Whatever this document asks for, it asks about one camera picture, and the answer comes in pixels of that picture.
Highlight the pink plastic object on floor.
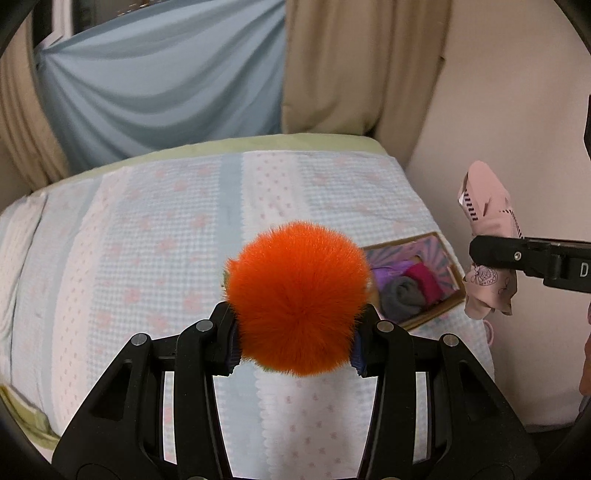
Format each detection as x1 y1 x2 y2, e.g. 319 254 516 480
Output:
483 319 495 346

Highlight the dark grey fleece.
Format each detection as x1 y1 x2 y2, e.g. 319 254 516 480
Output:
380 276 427 323

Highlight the light blue curtain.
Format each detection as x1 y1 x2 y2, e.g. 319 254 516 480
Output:
38 1 287 173

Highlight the beige curtain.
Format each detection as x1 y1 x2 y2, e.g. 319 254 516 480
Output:
1 16 70 190
280 0 453 165

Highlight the orange fluffy pompom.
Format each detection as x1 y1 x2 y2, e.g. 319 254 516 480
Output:
223 221 370 377

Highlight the purple plastic packet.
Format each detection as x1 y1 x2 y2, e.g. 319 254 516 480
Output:
372 260 416 292

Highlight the cardboard box with pink flaps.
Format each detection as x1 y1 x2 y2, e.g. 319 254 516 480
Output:
363 232 466 330

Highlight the person's right hand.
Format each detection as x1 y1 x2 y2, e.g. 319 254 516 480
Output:
579 301 591 398

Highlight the beige curtain left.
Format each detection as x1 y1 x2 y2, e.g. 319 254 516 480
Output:
1 16 70 190

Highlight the pale pink printed cloth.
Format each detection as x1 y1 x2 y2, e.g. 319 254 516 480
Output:
458 161 522 320

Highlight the magenta cloth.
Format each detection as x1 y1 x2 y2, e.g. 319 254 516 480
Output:
404 262 444 306

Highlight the beige curtain right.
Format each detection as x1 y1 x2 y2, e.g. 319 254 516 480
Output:
280 0 453 165

